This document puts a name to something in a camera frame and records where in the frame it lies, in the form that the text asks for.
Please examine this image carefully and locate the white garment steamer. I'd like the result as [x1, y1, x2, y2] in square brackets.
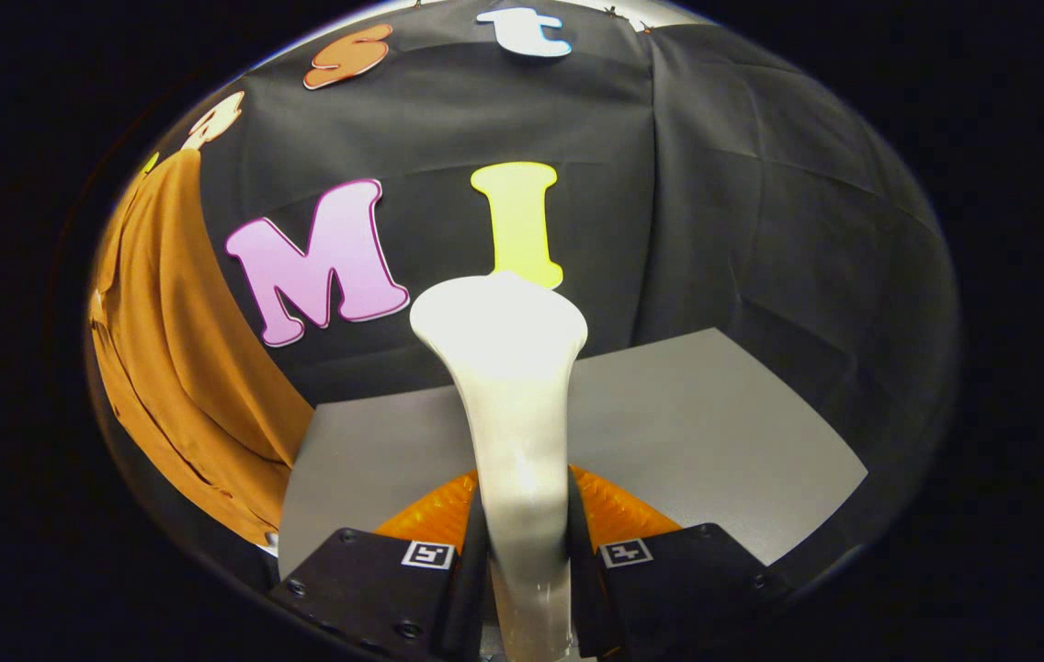
[409, 271, 589, 662]

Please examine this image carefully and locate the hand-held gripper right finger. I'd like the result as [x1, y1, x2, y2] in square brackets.
[566, 464, 794, 661]

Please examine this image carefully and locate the grey side table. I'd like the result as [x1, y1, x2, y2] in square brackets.
[278, 328, 869, 566]

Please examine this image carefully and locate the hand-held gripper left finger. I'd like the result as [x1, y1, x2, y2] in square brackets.
[267, 471, 492, 662]

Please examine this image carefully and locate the black backdrop cloth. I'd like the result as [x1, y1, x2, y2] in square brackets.
[85, 0, 962, 589]

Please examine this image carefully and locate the orange button-up shirt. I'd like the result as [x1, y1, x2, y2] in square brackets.
[88, 147, 316, 548]

